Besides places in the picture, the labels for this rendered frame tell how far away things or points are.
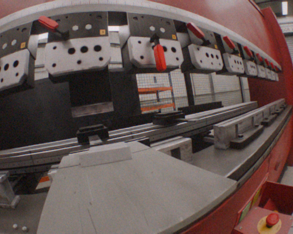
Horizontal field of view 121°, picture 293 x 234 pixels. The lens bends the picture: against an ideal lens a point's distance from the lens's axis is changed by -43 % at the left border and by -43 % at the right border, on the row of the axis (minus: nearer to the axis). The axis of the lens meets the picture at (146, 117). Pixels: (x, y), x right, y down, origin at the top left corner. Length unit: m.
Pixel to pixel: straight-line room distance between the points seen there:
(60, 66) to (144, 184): 0.27
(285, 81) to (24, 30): 2.32
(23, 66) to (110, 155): 0.27
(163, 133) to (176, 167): 0.50
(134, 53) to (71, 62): 0.14
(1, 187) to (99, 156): 0.33
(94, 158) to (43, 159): 0.42
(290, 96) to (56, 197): 2.23
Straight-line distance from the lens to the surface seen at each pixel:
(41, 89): 0.90
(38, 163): 0.64
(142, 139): 0.36
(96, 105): 0.34
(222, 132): 0.57
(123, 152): 0.23
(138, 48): 0.35
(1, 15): 0.53
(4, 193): 0.46
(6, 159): 0.72
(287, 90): 2.19
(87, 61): 0.32
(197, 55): 0.46
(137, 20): 0.40
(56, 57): 0.33
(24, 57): 0.36
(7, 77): 0.36
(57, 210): 0.15
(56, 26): 0.33
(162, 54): 0.33
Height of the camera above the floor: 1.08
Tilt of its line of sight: 4 degrees down
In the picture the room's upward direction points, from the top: 8 degrees counter-clockwise
